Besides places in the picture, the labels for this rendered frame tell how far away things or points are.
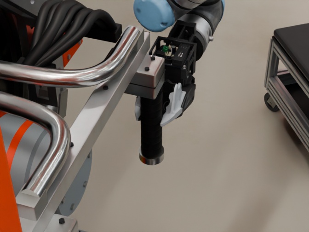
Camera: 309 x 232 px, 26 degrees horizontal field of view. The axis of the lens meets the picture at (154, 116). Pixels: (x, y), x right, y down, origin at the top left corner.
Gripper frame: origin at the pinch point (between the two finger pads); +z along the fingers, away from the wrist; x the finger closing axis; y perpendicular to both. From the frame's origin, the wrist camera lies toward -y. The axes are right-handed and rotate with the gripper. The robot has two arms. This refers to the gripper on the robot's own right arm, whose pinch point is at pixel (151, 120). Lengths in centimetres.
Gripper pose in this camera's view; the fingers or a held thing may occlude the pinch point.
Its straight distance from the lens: 111.3
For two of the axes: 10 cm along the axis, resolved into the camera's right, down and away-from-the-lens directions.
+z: -3.2, 6.3, -7.1
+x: 9.5, 2.1, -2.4
